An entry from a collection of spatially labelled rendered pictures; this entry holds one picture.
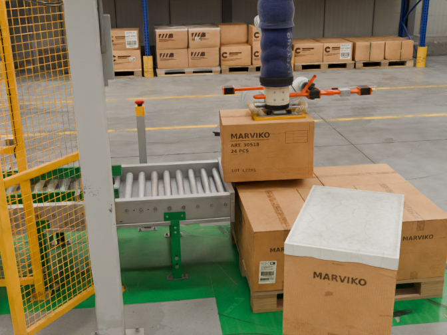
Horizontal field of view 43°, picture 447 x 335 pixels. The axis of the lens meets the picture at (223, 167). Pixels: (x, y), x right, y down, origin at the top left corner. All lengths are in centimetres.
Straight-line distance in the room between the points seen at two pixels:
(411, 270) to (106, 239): 186
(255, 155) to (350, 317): 178
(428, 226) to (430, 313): 52
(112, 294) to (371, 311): 141
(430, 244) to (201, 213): 142
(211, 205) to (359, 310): 169
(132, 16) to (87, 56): 954
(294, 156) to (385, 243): 173
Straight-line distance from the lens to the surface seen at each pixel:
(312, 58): 1139
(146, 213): 363
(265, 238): 328
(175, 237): 371
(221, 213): 367
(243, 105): 452
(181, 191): 381
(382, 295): 213
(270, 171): 378
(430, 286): 380
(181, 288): 376
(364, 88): 396
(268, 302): 350
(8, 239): 302
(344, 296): 216
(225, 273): 391
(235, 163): 373
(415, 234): 357
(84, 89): 263
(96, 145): 269
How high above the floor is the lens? 198
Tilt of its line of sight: 20 degrees down
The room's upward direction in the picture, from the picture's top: 1 degrees counter-clockwise
